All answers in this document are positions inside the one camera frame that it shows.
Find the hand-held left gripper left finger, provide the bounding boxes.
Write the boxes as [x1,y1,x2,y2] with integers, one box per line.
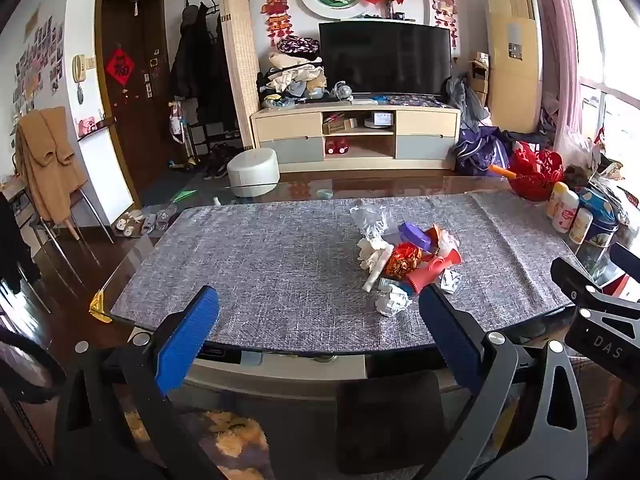
[52,285,226,480]

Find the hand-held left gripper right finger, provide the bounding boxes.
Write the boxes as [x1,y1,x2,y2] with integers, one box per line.
[419,285,591,480]

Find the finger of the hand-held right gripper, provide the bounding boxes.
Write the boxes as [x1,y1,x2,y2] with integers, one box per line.
[610,242,640,281]
[551,257,640,317]

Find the white paper ball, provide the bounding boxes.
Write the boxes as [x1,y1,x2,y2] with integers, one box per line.
[438,268,461,295]
[375,285,414,317]

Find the red paper cup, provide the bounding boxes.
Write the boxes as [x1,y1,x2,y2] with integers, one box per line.
[400,266,443,296]
[425,248,463,276]

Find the red orange snack bag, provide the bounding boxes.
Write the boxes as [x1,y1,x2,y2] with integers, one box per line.
[382,242,426,281]

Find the black trash bin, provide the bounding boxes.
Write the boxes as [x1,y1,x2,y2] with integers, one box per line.
[336,371,447,477]

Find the white paper stick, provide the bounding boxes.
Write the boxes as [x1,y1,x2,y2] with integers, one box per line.
[363,250,396,293]

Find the white tissue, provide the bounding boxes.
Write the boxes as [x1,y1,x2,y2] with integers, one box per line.
[356,237,396,272]

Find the clear plastic wrapper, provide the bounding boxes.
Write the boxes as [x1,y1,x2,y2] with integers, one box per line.
[350,205,396,242]

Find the blue round tin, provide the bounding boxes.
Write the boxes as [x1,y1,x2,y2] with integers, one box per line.
[575,187,622,262]

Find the small white yellow bottle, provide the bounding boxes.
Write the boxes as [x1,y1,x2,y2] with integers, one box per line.
[569,207,594,245]

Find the white bottle pink label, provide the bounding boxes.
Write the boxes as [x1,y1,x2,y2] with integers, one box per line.
[554,190,581,234]

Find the white bottle yellow label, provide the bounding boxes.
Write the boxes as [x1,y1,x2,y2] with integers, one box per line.
[546,181,571,219]

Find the yellow table corner guard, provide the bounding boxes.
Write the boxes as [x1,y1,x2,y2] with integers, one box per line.
[89,291,114,324]

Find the grey woven table cloth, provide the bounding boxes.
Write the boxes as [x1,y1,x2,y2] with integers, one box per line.
[111,192,583,353]

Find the red plastic basket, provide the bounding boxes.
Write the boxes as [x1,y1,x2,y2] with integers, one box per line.
[508,142,566,203]

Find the clear plastic bags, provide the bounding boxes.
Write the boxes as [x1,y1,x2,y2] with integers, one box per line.
[559,127,640,196]

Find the group of slippers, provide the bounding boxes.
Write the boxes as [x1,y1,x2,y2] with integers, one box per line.
[112,204,179,239]

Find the purple bag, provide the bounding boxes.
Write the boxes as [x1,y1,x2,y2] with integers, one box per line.
[453,125,511,177]

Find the white leaning board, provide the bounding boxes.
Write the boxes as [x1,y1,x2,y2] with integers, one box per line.
[77,120,136,229]

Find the white round stool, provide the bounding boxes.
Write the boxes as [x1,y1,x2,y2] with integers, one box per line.
[226,148,281,198]

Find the black hanging cloth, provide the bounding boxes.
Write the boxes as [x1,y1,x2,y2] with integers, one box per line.
[0,192,42,295]

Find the beige standing air conditioner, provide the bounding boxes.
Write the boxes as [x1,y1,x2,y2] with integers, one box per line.
[486,0,544,134]

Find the tan coat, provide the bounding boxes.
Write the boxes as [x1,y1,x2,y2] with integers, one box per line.
[16,106,89,224]

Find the cardboard boxes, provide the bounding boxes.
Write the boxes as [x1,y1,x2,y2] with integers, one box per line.
[468,52,494,109]

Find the brown wooden door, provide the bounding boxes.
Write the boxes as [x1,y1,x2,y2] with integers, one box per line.
[95,0,174,206]

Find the pink curtain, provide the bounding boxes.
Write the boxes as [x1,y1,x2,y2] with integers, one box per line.
[527,0,585,138]

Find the beige television cabinet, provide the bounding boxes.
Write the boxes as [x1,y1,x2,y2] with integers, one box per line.
[250,101,461,171]

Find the flat cardboard box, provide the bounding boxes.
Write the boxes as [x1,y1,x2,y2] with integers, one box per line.
[322,115,359,136]

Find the black hanging coats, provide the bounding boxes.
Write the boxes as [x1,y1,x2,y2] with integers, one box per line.
[170,2,236,132]

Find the red diamond door paper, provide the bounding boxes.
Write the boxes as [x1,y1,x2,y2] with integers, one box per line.
[104,47,136,89]

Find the pile of clothes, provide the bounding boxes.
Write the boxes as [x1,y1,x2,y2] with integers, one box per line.
[256,35,329,109]

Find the beige folding screen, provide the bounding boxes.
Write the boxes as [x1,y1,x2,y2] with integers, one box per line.
[218,0,261,149]

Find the black flat television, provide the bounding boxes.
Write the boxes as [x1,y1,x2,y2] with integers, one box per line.
[319,21,451,97]

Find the red tasselled hanging ornament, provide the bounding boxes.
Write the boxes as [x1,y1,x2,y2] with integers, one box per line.
[429,0,460,49]

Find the red fish hanging ornament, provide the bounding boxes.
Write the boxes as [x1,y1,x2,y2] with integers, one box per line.
[261,0,294,49]

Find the metal frame chair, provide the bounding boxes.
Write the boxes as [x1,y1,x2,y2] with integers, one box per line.
[14,110,117,283]

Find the group of wall photos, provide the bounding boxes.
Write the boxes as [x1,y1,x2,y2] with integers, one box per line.
[12,16,66,117]

